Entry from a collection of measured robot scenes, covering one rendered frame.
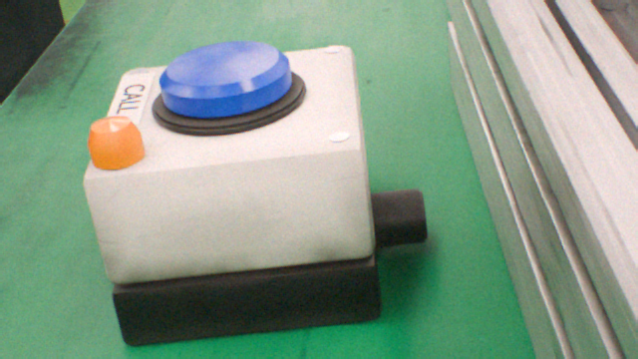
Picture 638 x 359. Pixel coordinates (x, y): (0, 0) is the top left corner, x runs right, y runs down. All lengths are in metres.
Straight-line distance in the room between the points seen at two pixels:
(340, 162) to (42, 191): 0.17
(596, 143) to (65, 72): 0.36
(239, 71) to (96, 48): 0.27
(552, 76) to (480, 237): 0.11
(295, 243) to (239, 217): 0.02
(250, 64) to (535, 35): 0.09
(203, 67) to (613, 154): 0.14
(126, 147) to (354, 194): 0.06
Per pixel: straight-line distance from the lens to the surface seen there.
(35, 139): 0.48
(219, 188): 0.29
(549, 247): 0.25
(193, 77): 0.31
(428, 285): 0.33
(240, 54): 0.32
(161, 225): 0.30
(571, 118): 0.23
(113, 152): 0.29
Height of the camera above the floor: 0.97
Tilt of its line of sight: 29 degrees down
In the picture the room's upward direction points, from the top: 8 degrees counter-clockwise
